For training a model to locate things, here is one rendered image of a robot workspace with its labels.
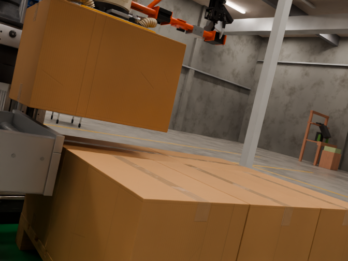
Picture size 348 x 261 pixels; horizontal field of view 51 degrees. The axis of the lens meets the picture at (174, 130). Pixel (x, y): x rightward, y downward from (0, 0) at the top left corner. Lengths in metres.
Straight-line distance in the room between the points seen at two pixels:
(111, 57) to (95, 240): 0.70
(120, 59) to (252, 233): 0.82
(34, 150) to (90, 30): 0.50
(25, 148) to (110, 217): 0.37
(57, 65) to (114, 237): 0.67
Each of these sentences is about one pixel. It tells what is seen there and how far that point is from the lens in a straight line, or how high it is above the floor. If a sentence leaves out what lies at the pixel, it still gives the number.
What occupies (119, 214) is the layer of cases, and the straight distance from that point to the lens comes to 1.05.
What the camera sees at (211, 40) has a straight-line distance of 1.97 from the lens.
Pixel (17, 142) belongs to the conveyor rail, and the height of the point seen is 0.57.
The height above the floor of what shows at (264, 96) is 1.22.
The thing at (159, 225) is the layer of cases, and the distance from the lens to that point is 1.00.
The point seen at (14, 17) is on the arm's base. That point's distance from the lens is 2.12.
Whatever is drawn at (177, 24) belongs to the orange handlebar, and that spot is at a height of 1.19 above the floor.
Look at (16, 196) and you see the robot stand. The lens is 2.12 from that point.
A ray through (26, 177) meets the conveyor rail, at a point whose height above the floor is 0.46.
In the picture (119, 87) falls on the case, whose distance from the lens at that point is 1.50.
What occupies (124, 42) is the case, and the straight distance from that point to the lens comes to 1.51.
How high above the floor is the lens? 0.77
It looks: 3 degrees down
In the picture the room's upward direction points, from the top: 13 degrees clockwise
